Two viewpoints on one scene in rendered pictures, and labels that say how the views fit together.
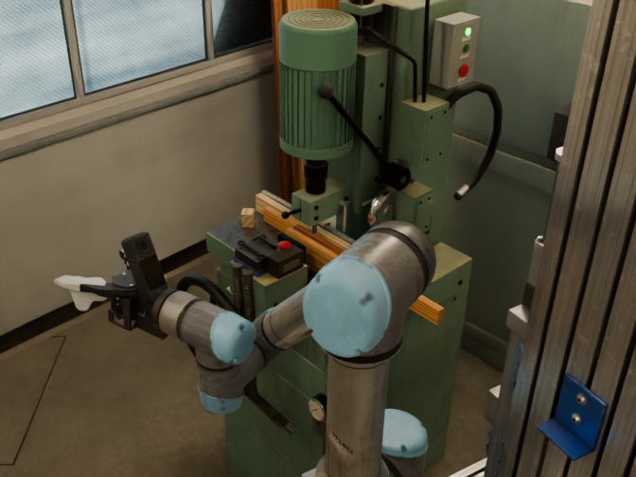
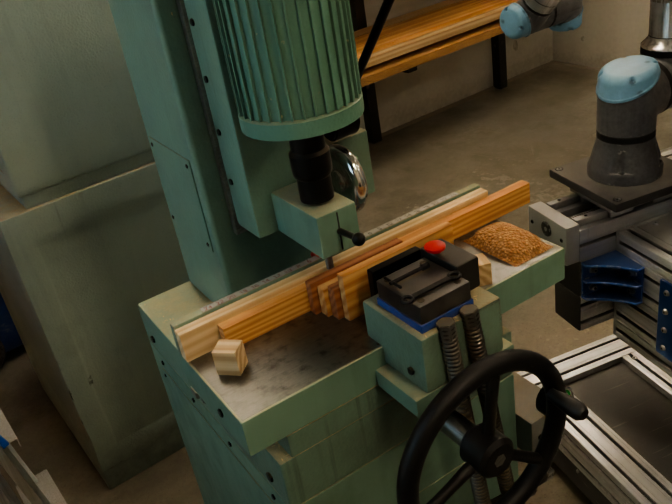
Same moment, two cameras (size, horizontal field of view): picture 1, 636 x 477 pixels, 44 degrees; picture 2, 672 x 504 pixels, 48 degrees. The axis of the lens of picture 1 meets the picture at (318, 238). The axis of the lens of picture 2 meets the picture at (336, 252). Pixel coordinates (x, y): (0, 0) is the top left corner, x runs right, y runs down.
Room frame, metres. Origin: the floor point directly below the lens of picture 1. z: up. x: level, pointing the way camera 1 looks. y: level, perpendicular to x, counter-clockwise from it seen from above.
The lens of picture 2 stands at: (1.46, 1.00, 1.55)
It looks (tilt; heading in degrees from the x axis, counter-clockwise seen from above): 29 degrees down; 285
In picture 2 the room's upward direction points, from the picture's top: 10 degrees counter-clockwise
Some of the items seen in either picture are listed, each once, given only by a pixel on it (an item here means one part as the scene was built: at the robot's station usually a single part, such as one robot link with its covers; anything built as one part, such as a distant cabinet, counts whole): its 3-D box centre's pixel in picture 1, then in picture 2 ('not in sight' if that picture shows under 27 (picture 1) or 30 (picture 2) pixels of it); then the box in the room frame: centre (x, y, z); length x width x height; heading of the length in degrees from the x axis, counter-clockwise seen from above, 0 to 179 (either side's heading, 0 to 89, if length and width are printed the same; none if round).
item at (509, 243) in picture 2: not in sight; (506, 236); (1.47, -0.13, 0.91); 0.12 x 0.09 x 0.03; 133
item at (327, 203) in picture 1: (321, 203); (316, 220); (1.75, -0.01, 1.03); 0.14 x 0.07 x 0.09; 133
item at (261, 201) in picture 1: (331, 244); (348, 266); (1.72, -0.04, 0.93); 0.60 x 0.02 x 0.05; 43
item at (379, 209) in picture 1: (385, 210); (343, 178); (1.74, -0.17, 1.02); 0.12 x 0.03 x 0.12; 133
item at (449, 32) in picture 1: (454, 50); not in sight; (1.86, -0.32, 1.40); 0.10 x 0.06 x 0.16; 133
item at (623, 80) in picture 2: not in sight; (629, 94); (1.22, -0.56, 0.98); 0.13 x 0.12 x 0.14; 46
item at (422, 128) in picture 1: (423, 131); not in sight; (1.78, -0.25, 1.23); 0.09 x 0.08 x 0.15; 133
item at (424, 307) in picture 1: (344, 259); (390, 256); (1.66, -0.07, 0.92); 0.62 x 0.02 x 0.04; 43
